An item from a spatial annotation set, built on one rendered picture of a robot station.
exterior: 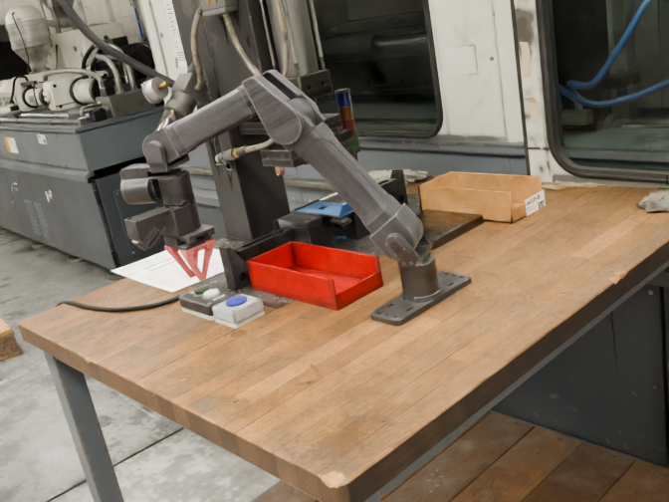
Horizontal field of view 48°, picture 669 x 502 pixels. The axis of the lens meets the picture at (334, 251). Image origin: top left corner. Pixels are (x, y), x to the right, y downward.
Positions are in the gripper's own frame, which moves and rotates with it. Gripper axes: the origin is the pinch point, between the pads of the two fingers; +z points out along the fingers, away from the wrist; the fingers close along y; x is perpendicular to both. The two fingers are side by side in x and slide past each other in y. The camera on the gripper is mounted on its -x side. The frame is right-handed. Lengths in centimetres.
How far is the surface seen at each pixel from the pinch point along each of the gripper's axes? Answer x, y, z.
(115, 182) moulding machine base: 127, -296, 42
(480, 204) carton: 58, 23, 3
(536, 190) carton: 70, 29, 3
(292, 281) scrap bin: 10.0, 15.7, 2.7
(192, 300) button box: -3.1, 1.6, 3.8
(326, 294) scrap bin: 10.0, 24.7, 3.6
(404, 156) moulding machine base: 98, -34, 6
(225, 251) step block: 8.0, -1.3, -1.5
